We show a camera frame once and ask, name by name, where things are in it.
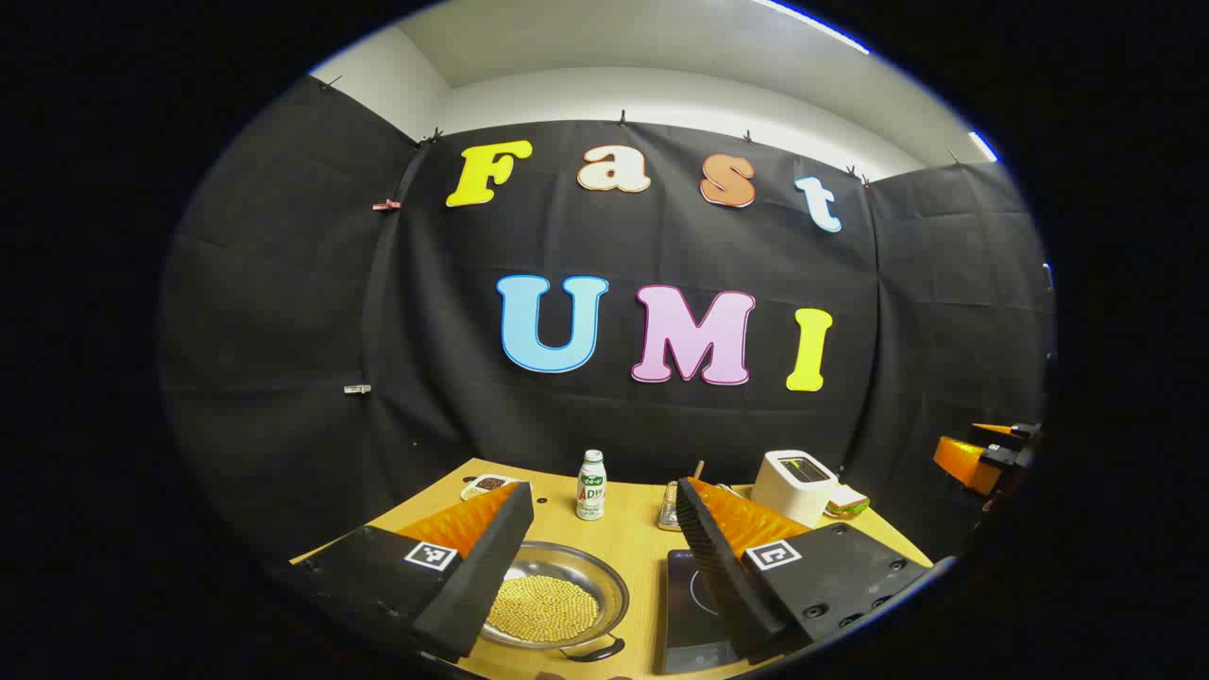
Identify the white divided bean dish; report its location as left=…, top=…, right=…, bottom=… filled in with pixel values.
left=460, top=474, right=522, bottom=502

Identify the steel pot with soybeans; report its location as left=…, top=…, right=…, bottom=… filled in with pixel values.
left=477, top=540, right=632, bottom=664

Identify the sandwich with lettuce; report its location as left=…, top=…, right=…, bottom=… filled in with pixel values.
left=825, top=484, right=872, bottom=519

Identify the white toaster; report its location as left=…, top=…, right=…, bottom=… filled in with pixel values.
left=751, top=450, right=840, bottom=528

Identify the black backdrop cloth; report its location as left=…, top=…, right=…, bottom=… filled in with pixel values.
left=159, top=76, right=1057, bottom=568

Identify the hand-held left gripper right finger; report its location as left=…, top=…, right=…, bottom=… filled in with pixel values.
left=674, top=477, right=931, bottom=667

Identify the black induction cooktop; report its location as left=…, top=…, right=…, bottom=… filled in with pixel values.
left=661, top=548, right=747, bottom=676

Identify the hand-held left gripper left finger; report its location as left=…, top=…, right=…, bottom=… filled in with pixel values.
left=283, top=482, right=536, bottom=662

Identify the white drink bottle green label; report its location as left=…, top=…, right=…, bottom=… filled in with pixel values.
left=575, top=450, right=608, bottom=522

